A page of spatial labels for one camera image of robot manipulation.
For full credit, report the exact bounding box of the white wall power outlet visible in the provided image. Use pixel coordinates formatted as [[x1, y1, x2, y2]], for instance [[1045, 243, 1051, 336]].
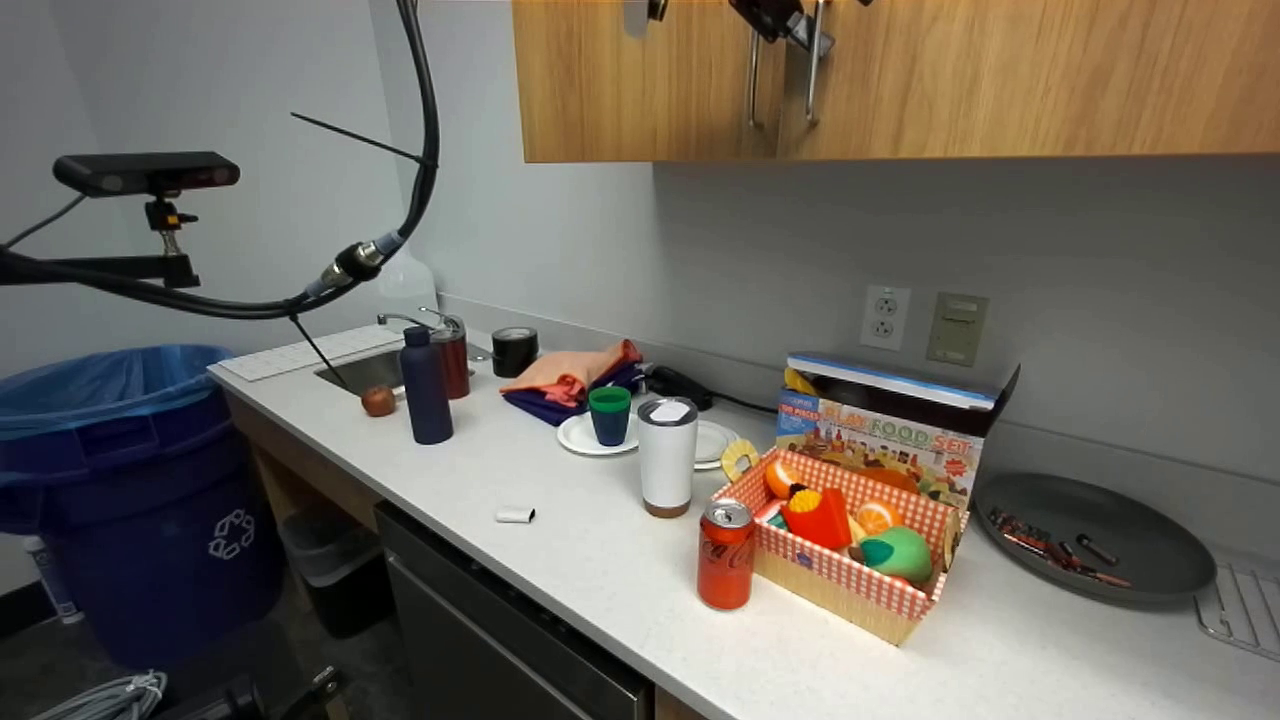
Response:
[[855, 282, 916, 355]]

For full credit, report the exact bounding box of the black power cord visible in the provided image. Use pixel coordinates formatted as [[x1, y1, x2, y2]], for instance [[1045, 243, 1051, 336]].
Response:
[[705, 380, 794, 416]]

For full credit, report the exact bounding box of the beige wall switch plate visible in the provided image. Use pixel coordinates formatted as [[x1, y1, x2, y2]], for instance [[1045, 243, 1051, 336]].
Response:
[[924, 288, 994, 374]]

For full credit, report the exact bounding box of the dark red bottle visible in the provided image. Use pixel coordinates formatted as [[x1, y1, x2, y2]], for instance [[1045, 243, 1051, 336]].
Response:
[[435, 315, 475, 404]]

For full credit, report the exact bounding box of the red soda can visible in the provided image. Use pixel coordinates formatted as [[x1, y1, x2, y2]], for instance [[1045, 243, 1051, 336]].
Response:
[[693, 494, 761, 615]]

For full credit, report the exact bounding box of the blue recycling bin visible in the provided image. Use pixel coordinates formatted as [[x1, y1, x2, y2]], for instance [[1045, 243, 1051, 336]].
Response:
[[0, 339, 291, 671]]

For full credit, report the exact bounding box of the metal faucet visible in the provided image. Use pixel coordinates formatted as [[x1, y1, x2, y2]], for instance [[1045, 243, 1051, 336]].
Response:
[[371, 305, 451, 336]]

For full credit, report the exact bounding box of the black trash bin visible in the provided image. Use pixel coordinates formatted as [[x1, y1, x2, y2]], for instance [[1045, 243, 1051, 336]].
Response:
[[276, 514, 402, 642]]

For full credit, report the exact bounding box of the orange slice toy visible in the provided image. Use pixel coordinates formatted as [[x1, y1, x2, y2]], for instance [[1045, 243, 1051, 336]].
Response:
[[761, 456, 808, 505]]

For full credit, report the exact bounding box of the wooden cabinet door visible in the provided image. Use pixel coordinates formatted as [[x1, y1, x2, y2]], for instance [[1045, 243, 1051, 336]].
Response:
[[781, 0, 1073, 166], [512, 0, 787, 169]]

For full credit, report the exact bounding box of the metal cabinet door handle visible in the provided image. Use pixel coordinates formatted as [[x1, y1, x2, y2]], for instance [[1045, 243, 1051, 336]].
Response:
[[798, 35, 828, 134]]

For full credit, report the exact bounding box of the yellow tape ring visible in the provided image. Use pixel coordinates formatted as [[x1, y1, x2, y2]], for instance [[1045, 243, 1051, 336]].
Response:
[[716, 436, 764, 490]]

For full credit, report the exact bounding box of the clear plastic bag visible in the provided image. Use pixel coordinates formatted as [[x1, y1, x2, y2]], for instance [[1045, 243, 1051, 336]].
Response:
[[31, 670, 176, 720]]

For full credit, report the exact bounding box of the grey round plate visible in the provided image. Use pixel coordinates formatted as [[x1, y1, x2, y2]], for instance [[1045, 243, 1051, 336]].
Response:
[[970, 469, 1221, 615]]

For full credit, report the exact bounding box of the steel sink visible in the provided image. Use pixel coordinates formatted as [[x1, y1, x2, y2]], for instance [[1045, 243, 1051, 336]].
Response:
[[314, 344, 413, 401]]

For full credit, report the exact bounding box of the orange cloth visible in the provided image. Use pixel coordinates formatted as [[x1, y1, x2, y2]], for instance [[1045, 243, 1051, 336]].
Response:
[[502, 336, 649, 412]]

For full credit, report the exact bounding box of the orange yellow toy fruit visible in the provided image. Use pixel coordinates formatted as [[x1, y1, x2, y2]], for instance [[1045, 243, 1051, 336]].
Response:
[[847, 496, 901, 541]]

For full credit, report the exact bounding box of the black cup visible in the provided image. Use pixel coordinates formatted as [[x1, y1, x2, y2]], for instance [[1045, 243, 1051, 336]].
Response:
[[490, 319, 546, 380]]

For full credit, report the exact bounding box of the red toy food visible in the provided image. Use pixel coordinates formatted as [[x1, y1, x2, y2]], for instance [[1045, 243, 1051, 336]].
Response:
[[781, 483, 855, 554]]

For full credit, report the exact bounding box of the black flat device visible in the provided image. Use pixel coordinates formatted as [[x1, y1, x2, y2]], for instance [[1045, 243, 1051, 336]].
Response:
[[639, 360, 722, 416]]

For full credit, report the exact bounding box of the green cup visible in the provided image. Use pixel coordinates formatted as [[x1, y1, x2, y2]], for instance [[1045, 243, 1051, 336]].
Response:
[[586, 385, 636, 452]]

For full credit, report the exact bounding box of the thick black cable hose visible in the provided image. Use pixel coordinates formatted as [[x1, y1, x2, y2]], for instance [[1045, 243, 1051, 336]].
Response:
[[0, 0, 450, 325]]

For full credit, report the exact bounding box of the white plate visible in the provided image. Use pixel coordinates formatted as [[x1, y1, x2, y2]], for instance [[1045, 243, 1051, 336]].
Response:
[[554, 412, 649, 461]]

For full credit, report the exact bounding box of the blue bottle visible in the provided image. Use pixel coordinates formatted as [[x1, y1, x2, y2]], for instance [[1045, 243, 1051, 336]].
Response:
[[402, 319, 455, 447]]

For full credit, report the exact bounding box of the white tumbler with lid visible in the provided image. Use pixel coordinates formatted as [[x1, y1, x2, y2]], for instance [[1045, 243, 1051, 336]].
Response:
[[631, 391, 702, 521]]

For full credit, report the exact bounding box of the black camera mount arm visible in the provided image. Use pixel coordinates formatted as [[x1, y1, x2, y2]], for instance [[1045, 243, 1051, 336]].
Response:
[[0, 194, 209, 295]]

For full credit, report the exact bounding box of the wooden wall cabinet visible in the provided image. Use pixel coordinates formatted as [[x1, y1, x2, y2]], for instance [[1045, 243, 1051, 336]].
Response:
[[512, 0, 1280, 169]]

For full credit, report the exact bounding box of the dark dishwasher front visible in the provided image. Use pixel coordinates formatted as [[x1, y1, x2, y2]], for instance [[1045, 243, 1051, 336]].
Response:
[[378, 501, 660, 720]]

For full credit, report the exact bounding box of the stereo camera bar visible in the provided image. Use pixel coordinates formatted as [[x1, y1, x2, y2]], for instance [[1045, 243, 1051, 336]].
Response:
[[51, 148, 244, 200]]

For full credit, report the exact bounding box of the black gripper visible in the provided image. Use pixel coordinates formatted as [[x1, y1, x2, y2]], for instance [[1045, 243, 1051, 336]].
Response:
[[723, 0, 839, 59]]

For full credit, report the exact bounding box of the orange checkered cardboard basket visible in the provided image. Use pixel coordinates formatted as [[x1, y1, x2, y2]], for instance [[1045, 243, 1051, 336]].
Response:
[[723, 443, 970, 651]]

